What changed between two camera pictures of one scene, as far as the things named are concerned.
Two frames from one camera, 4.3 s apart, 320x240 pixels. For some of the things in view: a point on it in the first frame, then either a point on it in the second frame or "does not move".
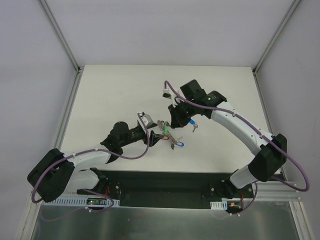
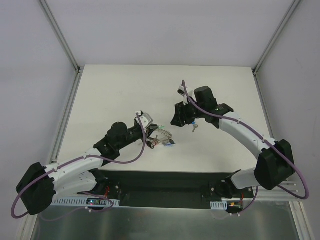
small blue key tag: [180, 144] → [170, 143]
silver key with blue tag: [192, 122] does not move
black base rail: [174, 189] does not move
